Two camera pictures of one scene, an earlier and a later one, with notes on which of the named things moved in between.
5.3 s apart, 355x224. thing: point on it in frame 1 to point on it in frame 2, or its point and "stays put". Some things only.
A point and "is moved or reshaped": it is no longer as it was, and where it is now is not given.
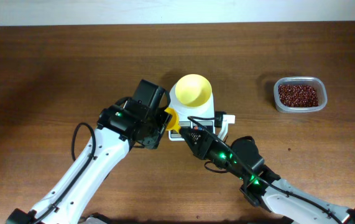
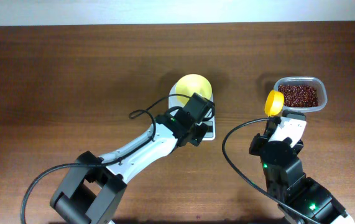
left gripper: (163, 119) to (197, 140)
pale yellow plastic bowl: (193, 89) stays put
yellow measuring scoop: (174, 122) is moved or reshaped
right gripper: (204, 144) to (259, 139)
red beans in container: (298, 96) stays put
